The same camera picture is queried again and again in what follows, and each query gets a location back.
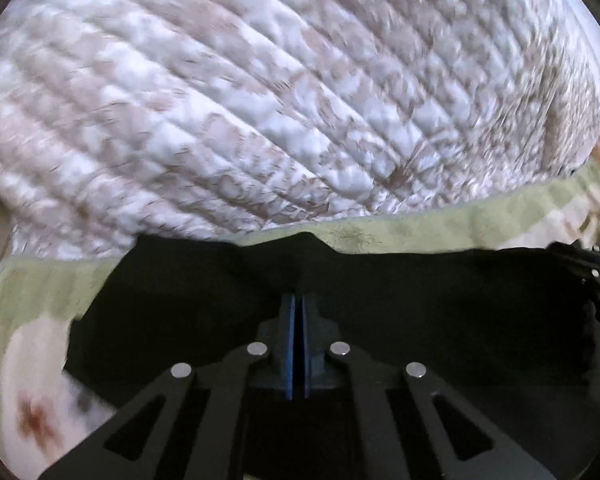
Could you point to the floral fleece blanket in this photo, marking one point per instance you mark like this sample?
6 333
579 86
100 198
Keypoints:
40 290

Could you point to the quilted floral bedspread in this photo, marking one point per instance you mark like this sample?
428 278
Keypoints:
230 110

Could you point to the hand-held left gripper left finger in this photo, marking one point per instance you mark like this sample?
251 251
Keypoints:
289 340

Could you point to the black pants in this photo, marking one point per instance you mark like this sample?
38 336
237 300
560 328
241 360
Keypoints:
180 300

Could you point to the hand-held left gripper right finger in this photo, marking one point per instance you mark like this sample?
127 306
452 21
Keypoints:
308 340

